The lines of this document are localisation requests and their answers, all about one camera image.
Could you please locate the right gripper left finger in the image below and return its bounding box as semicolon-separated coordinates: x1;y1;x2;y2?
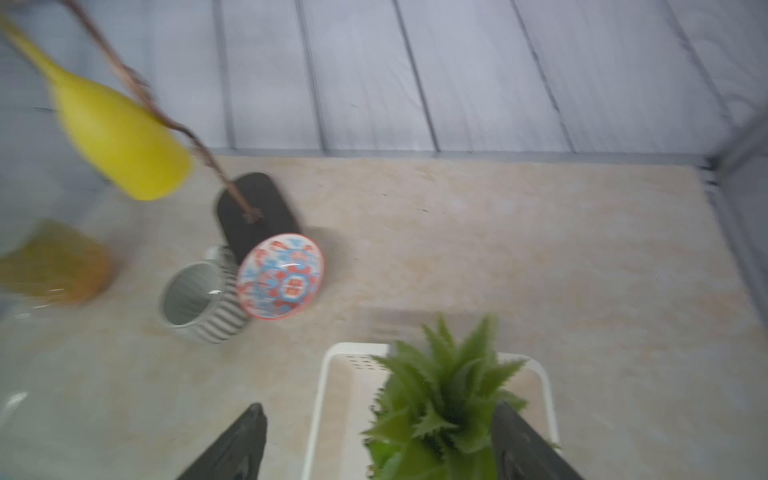
178;403;268;480

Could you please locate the copper wire glass stand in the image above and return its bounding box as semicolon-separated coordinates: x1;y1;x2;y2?
64;1;301;264

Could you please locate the white perforated plastic basket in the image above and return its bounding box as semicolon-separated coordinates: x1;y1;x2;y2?
301;342;561;480

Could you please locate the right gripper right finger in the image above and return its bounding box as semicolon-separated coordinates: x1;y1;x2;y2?
490;401;583;480

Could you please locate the grey ribbed ceramic cup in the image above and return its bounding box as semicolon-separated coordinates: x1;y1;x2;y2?
158;245;250;344

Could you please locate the yellow plastic wine glass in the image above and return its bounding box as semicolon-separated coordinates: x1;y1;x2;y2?
1;16;192;201

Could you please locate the pineapple from bag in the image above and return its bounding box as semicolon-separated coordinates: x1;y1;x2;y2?
362;315;528;480

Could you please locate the red blue patterned bowl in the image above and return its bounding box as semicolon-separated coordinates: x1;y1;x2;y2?
236;233;325;321

